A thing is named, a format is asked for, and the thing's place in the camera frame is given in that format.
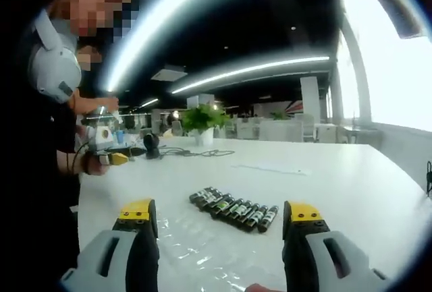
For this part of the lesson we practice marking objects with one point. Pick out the small green background plant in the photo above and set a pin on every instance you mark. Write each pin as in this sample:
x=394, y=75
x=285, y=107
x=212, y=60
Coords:
x=279, y=115

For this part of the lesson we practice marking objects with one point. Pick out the black round headphones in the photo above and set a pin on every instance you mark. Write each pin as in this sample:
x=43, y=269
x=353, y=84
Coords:
x=150, y=143

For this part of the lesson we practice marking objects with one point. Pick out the blue cup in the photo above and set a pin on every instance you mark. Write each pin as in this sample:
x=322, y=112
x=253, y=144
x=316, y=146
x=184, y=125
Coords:
x=120, y=136

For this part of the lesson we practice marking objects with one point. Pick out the white office desk partition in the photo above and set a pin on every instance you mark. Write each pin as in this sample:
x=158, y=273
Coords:
x=280, y=131

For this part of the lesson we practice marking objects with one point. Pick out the person's right hand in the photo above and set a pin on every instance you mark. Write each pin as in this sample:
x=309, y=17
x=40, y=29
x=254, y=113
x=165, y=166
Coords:
x=263, y=288

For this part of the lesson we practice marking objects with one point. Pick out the black object at table edge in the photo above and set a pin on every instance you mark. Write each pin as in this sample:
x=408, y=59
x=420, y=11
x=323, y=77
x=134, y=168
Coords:
x=429, y=179

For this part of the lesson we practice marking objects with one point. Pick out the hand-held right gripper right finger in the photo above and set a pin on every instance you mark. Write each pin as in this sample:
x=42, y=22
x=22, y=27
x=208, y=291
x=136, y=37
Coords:
x=314, y=255

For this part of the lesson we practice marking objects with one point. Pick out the row of dark medicine bottles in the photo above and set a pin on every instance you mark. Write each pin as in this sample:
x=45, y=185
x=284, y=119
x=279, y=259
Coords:
x=236, y=209

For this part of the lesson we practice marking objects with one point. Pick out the ceiling air vent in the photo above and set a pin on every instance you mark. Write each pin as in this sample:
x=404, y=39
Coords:
x=169, y=74

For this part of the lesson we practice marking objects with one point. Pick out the green plant in white pot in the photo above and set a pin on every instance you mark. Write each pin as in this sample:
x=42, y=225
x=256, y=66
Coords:
x=204, y=120

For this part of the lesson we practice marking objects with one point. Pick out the white grey worn device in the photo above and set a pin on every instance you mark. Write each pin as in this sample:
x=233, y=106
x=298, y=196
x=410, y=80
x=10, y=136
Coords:
x=55, y=69

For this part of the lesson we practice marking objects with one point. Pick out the long curved ceiling light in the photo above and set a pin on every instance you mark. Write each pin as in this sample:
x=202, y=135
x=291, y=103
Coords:
x=162, y=19

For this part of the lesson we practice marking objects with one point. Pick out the person's dark clothed torso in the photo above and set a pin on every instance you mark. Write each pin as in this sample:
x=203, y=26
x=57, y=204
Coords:
x=33, y=177

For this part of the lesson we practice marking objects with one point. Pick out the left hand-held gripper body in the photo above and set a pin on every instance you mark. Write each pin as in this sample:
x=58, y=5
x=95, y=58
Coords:
x=99, y=137

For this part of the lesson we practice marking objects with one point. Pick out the straight ceiling light strip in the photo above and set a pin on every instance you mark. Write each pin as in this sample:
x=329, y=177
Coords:
x=249, y=73

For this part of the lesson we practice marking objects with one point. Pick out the white pillar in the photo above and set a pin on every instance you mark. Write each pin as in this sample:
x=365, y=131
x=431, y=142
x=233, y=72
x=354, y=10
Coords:
x=314, y=96

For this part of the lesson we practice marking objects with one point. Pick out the clear plastic sheet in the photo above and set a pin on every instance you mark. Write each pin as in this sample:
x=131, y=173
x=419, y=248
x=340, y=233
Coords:
x=189, y=251

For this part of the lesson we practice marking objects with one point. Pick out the person's left hand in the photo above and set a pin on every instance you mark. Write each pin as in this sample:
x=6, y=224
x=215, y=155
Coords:
x=92, y=166

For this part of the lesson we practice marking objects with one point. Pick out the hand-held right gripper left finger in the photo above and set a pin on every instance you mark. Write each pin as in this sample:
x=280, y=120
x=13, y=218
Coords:
x=101, y=258

